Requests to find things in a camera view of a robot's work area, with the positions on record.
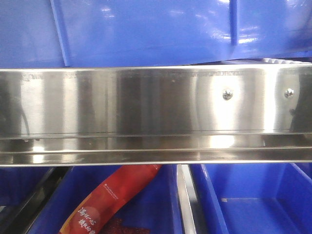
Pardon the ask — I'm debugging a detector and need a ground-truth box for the lower middle blue bin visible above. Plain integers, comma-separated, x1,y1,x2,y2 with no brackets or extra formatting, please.
28,165,183,234

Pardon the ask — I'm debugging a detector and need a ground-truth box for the white roller track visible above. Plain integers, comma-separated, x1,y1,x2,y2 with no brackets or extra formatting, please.
262,58,311,64

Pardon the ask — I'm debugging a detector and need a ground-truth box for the left silver screw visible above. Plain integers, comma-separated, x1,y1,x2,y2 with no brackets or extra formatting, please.
222,89,233,100

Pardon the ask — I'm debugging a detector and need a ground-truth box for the silver screw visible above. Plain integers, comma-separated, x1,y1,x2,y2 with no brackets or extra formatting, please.
284,88,294,98
222,89,233,100

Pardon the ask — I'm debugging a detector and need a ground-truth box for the lower right blue bin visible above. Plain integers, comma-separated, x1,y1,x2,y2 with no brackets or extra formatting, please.
191,163,312,234

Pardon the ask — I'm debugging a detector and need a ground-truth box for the right silver screw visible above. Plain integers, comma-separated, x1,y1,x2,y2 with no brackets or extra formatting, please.
284,88,294,98

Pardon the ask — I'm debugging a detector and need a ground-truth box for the lower left blue bin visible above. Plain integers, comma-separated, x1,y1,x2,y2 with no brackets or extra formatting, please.
0,167,55,206

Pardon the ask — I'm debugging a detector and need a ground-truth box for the red snack package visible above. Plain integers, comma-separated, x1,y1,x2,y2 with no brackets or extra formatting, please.
59,164,161,234

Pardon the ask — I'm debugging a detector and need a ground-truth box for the large blue plastic bin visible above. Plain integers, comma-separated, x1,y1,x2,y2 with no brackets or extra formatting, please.
0,0,312,68

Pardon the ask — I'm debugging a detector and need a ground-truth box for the stainless steel shelf rail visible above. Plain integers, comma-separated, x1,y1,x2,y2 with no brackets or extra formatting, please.
0,62,312,167

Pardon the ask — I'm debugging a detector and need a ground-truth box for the steel divider rail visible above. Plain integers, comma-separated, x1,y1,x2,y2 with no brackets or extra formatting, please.
176,164,200,234

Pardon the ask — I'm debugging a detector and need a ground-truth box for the black divider rail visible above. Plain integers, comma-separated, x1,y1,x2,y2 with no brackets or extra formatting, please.
0,167,69,234

